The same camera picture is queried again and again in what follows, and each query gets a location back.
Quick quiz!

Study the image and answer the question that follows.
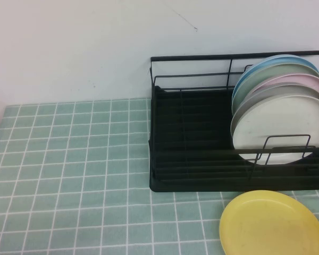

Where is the light blue plate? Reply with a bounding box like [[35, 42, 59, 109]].
[[231, 54, 319, 107]]

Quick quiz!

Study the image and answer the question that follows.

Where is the grey plate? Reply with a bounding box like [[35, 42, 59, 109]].
[[230, 82, 319, 133]]

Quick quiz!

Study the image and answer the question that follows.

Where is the white plate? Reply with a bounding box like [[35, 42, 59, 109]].
[[231, 95, 319, 166]]

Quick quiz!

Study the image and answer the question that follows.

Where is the pale green plate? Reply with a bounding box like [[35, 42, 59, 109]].
[[232, 63, 319, 115]]

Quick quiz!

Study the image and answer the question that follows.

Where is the yellow plate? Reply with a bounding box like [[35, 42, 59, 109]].
[[219, 190, 319, 255]]

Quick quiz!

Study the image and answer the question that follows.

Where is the pink plate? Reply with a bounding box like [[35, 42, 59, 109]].
[[251, 73, 319, 105]]

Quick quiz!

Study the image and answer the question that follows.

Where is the green tile pattern tablecloth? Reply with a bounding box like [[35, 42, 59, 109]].
[[0, 98, 319, 255]]

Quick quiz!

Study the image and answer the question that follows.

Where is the black wire dish rack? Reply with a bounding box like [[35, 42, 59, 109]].
[[148, 50, 319, 193]]

